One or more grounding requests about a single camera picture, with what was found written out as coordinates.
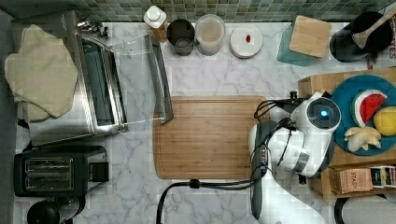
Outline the pink dish with white lid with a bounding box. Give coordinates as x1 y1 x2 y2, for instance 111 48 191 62
230 24 263 59

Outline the red and white box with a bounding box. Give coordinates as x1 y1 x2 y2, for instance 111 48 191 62
366 40 396 70

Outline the bamboo cutting board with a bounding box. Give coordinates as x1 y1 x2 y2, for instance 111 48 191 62
153 95 264 179

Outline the toy watermelon slice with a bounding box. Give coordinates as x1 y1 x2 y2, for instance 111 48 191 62
350 89 388 128

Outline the black utensil holder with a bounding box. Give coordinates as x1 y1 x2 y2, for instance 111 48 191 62
330 11 393 63

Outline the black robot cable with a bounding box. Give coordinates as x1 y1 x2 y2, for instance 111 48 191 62
155 98 307 224

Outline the orange bottle with white cap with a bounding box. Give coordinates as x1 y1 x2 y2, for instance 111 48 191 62
144 6 167 43

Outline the wooden spoon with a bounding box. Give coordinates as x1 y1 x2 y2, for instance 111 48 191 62
352 7 396 49

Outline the toy garlic bulb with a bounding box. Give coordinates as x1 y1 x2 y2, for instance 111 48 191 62
344 126 381 152

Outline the teal canister with bamboo lid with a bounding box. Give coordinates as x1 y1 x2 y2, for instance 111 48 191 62
276 15 332 67

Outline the stainless steel toaster oven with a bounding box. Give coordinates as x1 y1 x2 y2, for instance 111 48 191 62
11 10 173 146

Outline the clear pasta jar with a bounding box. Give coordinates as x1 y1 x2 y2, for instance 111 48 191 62
195 14 225 56

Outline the blue plate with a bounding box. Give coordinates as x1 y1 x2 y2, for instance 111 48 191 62
332 75 396 152

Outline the beige folded towel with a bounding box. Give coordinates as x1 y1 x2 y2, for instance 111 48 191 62
5 24 78 121

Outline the black two-slot toaster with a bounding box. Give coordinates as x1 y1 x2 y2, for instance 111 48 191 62
14 146 109 197

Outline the tea bag box holder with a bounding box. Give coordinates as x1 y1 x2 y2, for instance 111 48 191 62
329 165 395 194

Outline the black kettle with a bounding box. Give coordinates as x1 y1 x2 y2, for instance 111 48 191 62
27 196 86 224

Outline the yellow toy lemon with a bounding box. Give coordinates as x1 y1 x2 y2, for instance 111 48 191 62
374 106 396 136

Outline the dark grey cup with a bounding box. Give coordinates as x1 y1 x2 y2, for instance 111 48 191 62
166 19 195 56

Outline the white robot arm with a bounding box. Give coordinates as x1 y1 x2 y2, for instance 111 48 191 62
248 92 341 224

